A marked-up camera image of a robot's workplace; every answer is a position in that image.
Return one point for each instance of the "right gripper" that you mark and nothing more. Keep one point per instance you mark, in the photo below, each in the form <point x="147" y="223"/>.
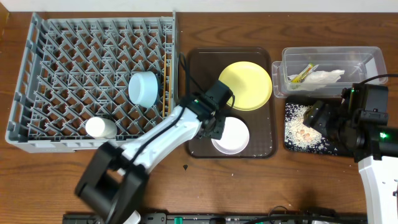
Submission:
<point x="318" y="114"/>

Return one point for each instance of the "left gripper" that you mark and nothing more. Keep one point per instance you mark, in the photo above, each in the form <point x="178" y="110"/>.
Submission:
<point x="217" y="134"/>

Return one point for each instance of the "white pink bowl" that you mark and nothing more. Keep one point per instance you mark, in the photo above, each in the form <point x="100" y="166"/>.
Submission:
<point x="235" y="137"/>

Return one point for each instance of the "white napkin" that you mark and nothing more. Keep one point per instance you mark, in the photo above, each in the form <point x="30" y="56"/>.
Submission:
<point x="324" y="77"/>

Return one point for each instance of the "green snack wrapper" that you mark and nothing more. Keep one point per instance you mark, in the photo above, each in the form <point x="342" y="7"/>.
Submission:
<point x="303" y="74"/>

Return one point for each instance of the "yellow round plate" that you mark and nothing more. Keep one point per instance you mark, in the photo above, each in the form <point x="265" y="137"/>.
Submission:
<point x="250" y="83"/>

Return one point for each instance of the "wooden chopstick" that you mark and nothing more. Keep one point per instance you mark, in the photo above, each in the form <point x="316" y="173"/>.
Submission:
<point x="164" y="88"/>
<point x="170" y="89"/>

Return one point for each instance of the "light blue bowl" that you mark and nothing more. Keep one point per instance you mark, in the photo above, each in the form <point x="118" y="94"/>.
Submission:
<point x="143" y="89"/>

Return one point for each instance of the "white cup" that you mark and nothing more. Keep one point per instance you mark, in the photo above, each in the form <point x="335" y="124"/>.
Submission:
<point x="101" y="128"/>

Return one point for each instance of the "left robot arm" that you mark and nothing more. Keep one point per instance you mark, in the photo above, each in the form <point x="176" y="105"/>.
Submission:
<point x="115" y="180"/>

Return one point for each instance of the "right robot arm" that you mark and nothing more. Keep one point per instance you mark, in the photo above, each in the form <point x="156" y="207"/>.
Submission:
<point x="359" y="126"/>

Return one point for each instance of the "clear plastic waste bin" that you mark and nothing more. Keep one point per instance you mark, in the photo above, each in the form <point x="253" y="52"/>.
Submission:
<point x="359" y="64"/>

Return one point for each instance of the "grey plastic dishwasher rack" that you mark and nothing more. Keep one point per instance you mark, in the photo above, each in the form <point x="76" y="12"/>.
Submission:
<point x="76" y="69"/>

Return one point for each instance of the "black rectangular tray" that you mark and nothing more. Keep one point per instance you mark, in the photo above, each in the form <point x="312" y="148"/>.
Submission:
<point x="329" y="148"/>

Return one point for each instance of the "rice food scraps pile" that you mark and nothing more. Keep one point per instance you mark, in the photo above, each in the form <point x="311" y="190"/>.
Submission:
<point x="297" y="136"/>

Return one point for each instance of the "dark brown serving tray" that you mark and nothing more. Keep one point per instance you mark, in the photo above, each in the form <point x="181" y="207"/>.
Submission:
<point x="206" y="66"/>

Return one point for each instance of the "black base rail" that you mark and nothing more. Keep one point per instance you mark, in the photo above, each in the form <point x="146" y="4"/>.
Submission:
<point x="278" y="214"/>

